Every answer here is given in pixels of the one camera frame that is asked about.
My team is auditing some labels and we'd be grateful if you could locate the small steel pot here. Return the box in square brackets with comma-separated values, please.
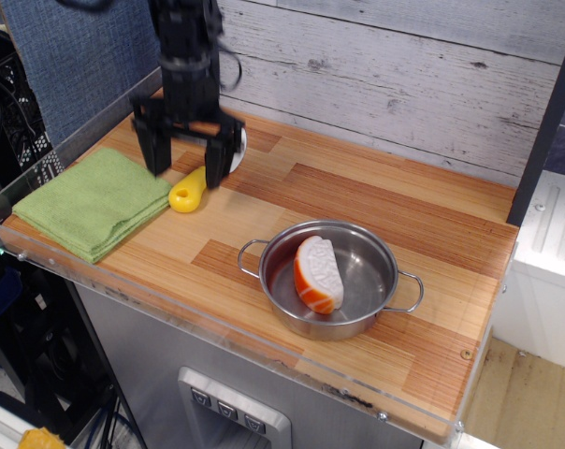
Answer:
[252, 220, 405, 340]

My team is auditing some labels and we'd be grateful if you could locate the blue fabric partition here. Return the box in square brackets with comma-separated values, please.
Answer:
[0, 1, 161, 146]

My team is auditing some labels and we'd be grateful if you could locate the green folded cloth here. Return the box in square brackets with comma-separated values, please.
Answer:
[13, 148, 170, 264]

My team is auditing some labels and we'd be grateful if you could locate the white ribbed appliance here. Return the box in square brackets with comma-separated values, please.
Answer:
[491, 171, 565, 367]

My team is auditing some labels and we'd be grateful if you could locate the clear acrylic guard rail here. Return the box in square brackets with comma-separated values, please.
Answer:
[0, 65, 494, 443]

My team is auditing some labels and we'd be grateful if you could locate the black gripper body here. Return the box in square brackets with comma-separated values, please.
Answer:
[131, 60, 244, 142]

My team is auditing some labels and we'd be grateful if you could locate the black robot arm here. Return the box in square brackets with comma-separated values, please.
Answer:
[132, 1, 245, 189]

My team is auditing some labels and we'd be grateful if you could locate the dark right post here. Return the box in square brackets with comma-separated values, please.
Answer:
[506, 55, 565, 226]

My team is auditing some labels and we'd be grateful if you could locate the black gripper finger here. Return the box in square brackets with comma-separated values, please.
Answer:
[205, 136, 240, 190]
[135, 123, 171, 177]

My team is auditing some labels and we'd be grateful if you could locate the yellow handled toy knife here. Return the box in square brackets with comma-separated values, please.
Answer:
[167, 126, 250, 215]

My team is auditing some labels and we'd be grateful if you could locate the steel cabinet control panel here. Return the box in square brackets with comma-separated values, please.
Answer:
[178, 367, 294, 449]

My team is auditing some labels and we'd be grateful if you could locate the orange white toy food slice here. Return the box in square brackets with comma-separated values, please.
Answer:
[293, 236, 344, 314]

